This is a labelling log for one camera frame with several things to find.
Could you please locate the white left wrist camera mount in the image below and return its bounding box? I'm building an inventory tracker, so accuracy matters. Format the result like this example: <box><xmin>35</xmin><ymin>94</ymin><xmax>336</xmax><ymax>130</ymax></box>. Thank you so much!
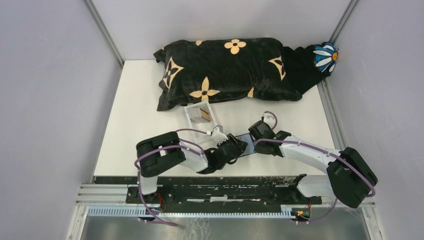
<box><xmin>206</xmin><ymin>125</ymin><xmax>228</xmax><ymax>145</ymax></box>

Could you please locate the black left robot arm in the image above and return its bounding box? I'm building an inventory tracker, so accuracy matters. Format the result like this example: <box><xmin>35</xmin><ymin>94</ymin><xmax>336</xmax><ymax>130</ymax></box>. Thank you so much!
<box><xmin>134</xmin><ymin>127</ymin><xmax>249</xmax><ymax>204</ymax></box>

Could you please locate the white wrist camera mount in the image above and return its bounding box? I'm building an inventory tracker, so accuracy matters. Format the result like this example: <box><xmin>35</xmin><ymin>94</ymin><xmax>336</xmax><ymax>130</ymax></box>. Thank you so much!
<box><xmin>206</xmin><ymin>125</ymin><xmax>228</xmax><ymax>145</ymax></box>
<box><xmin>262</xmin><ymin>112</ymin><xmax>276</xmax><ymax>127</ymax></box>

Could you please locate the white plastic card tray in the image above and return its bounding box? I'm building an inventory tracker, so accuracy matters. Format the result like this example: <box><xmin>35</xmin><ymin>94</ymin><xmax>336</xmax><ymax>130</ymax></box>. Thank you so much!
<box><xmin>184</xmin><ymin>101</ymin><xmax>218</xmax><ymax>133</ymax></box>

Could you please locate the black cloth with daisy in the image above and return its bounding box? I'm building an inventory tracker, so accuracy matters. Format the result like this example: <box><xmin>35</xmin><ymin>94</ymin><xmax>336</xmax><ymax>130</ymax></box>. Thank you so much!
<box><xmin>283</xmin><ymin>42</ymin><xmax>339</xmax><ymax>94</ymax></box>

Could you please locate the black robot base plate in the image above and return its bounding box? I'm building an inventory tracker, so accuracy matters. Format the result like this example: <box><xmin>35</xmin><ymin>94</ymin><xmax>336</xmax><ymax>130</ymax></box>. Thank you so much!
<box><xmin>125</xmin><ymin>175</ymin><xmax>323</xmax><ymax>215</ymax></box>

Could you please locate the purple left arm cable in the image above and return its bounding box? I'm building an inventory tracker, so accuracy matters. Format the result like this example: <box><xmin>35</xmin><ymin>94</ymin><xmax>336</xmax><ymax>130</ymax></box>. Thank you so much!
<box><xmin>133</xmin><ymin>128</ymin><xmax>213</xmax><ymax>227</ymax></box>

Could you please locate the white slotted cable duct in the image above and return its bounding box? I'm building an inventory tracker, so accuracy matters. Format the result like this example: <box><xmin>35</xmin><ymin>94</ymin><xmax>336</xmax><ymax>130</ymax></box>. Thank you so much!
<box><xmin>86</xmin><ymin>205</ymin><xmax>296</xmax><ymax>219</ymax></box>

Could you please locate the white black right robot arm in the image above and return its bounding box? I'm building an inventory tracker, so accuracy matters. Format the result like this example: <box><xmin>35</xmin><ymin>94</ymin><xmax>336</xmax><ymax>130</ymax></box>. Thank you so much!
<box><xmin>248</xmin><ymin>120</ymin><xmax>378</xmax><ymax>209</ymax></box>

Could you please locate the black leather card holder wallet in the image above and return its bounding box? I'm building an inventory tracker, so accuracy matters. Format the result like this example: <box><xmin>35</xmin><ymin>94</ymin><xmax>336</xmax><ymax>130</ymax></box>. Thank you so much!
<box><xmin>236</xmin><ymin>133</ymin><xmax>256</xmax><ymax>158</ymax></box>

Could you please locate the aluminium frame rail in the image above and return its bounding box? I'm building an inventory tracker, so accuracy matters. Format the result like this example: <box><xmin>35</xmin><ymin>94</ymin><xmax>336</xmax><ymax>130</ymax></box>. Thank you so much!
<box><xmin>76</xmin><ymin>184</ymin><xmax>376</xmax><ymax>208</ymax></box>

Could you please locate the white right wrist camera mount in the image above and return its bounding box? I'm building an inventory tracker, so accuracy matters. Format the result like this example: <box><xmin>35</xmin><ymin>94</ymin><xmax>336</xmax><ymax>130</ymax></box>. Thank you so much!
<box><xmin>262</xmin><ymin>112</ymin><xmax>276</xmax><ymax>127</ymax></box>

